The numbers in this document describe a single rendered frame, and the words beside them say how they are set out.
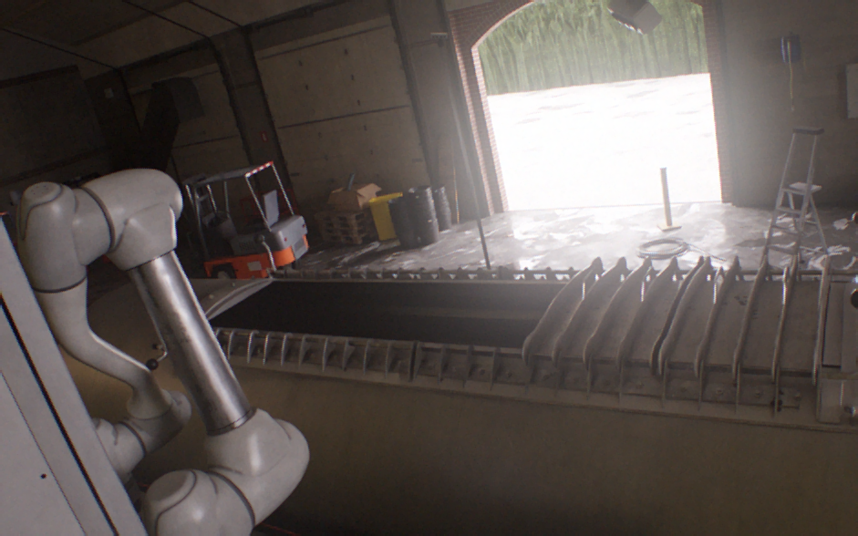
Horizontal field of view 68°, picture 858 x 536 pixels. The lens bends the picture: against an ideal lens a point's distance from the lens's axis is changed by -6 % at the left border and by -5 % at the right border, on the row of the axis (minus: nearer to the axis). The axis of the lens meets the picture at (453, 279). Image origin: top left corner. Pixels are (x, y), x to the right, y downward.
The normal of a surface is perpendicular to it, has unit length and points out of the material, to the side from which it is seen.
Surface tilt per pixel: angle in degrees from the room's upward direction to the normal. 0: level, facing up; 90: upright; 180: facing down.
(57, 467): 90
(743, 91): 90
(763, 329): 8
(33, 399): 90
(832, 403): 30
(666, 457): 45
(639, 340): 13
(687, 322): 7
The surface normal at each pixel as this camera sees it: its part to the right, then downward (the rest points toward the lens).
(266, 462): 0.73, -0.20
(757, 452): -0.49, -0.43
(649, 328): -0.29, -0.84
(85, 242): 0.77, 0.41
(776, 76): -0.49, 0.40
